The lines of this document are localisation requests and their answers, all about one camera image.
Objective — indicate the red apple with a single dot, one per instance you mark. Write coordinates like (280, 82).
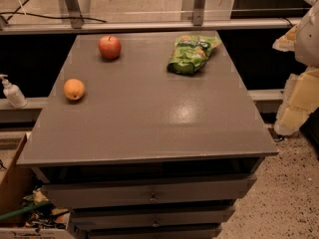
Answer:
(110, 47)

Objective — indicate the grey drawer cabinet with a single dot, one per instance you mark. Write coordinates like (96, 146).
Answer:
(145, 153)

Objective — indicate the orange fruit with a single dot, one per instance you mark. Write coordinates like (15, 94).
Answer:
(74, 89)

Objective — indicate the green stick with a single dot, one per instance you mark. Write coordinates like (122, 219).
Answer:
(23, 210)

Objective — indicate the green rice chip bag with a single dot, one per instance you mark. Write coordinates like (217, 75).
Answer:
(190, 53)

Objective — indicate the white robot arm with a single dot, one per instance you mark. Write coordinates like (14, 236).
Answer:
(307, 39)

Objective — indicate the white pump bottle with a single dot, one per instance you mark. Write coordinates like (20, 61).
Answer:
(13, 94)

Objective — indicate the cardboard box with clutter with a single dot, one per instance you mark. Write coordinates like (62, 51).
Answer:
(15, 184)

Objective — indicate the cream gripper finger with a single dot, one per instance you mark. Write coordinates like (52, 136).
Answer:
(286, 43)
(300, 100)

